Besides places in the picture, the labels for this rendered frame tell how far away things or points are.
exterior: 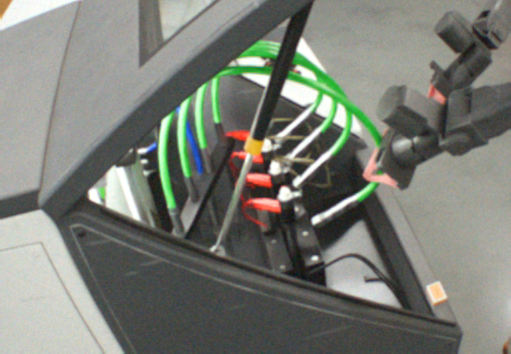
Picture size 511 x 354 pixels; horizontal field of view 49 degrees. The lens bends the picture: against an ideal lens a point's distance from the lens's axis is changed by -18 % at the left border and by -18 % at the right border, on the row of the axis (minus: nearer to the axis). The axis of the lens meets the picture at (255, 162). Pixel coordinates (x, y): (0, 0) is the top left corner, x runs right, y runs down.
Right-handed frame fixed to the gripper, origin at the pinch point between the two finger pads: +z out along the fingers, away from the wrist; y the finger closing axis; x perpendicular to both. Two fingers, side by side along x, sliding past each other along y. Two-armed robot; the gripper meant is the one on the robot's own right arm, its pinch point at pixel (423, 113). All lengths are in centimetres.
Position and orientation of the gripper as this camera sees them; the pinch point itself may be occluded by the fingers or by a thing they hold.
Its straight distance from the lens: 120.1
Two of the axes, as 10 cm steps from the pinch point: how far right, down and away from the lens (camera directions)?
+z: -6.0, 6.1, 5.2
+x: -0.8, 5.9, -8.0
